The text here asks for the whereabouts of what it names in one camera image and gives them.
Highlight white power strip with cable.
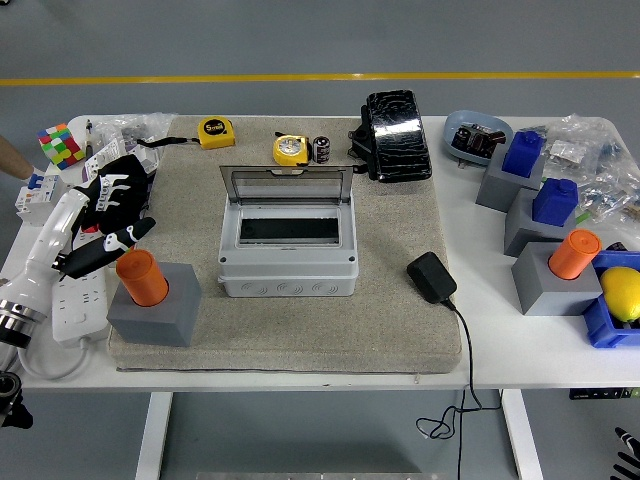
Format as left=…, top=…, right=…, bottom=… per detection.
left=17, top=234, right=110, bottom=381

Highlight yellow tape measure black strap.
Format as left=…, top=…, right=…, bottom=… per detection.
left=135, top=117, right=236, bottom=151

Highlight glossy black device on stand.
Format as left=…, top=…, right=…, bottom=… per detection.
left=348, top=89, right=433, bottom=184

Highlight black cloth bag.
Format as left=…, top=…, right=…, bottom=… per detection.
left=72, top=153, right=151, bottom=236

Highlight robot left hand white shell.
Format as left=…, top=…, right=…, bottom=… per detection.
left=0, top=171, right=157, bottom=315

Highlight clear bags of dark parts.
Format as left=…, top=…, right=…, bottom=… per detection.
left=92, top=112, right=179, bottom=151

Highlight colourful puzzle cube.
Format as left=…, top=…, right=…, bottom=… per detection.
left=36, top=123, right=86, bottom=171

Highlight blue-grey bowl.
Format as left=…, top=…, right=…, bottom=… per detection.
left=443, top=109, right=515, bottom=169

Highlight clear bag of white parts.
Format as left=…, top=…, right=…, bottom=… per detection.
left=542, top=138, right=587, bottom=167

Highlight yellow tape measure chrome face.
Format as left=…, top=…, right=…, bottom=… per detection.
left=272, top=132, right=314, bottom=168

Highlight black plug with cord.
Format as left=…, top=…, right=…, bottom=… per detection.
left=406, top=251, right=504, bottom=480

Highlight beige fabric mat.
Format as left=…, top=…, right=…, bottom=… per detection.
left=107, top=115, right=464, bottom=375

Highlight white circuit breaker blue switch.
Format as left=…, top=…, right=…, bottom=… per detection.
left=14, top=172, right=66, bottom=227

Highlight grey cube holder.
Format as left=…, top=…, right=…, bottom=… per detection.
left=474, top=144, right=547, bottom=215
left=106, top=262, right=203, bottom=348
left=503, top=188, right=581, bottom=259
left=510, top=242, right=604, bottom=317

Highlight black table control panel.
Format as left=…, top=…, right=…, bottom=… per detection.
left=568, top=387, right=640, bottom=401

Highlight smoky transparent box lid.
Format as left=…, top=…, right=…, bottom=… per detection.
left=219, top=164, right=355, bottom=207

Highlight grey plastic electrical box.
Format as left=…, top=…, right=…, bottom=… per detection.
left=217, top=194, right=360, bottom=299

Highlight white table leg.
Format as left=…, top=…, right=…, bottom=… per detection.
left=134, top=392, right=174, bottom=480
left=501, top=389, right=545, bottom=480

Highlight person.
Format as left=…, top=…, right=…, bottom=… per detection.
left=0, top=133, right=35, bottom=180

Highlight blue plastic bin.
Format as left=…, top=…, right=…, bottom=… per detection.
left=581, top=249, right=640, bottom=350

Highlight yellow lemon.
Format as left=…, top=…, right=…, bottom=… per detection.
left=598, top=266, right=640, bottom=324

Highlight blue bottle-shaped block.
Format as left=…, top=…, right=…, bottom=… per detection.
left=531, top=178, right=580, bottom=229
left=501, top=130, right=545, bottom=179

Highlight robot right hand black fingers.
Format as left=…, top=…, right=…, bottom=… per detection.
left=613, top=426, right=640, bottom=480

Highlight orange cylinder battery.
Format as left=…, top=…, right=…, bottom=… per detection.
left=115, top=249, right=170, bottom=306
left=548, top=228, right=603, bottom=281

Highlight dark electronic parts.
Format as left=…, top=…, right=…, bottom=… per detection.
left=451, top=122, right=507, bottom=160

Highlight clear bags of small parts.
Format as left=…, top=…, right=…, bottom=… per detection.
left=529, top=113, right=640, bottom=226

